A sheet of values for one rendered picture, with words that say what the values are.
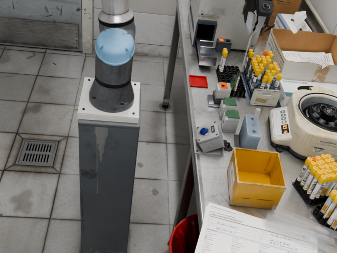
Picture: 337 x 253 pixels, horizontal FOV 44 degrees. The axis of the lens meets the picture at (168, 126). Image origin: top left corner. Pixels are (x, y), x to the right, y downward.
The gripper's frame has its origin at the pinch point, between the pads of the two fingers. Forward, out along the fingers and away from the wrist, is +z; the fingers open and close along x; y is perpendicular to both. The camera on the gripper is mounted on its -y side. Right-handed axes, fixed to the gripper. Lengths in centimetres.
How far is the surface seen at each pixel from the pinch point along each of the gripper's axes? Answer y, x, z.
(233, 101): -12.3, 3.7, 19.4
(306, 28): 47, -40, 20
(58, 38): 159, 91, 103
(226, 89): -6.7, 5.3, 18.4
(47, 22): 159, 99, 90
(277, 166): -42.3, -4.0, 18.4
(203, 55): 16.4, 10.9, 20.1
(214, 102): -7.3, 8.5, 24.2
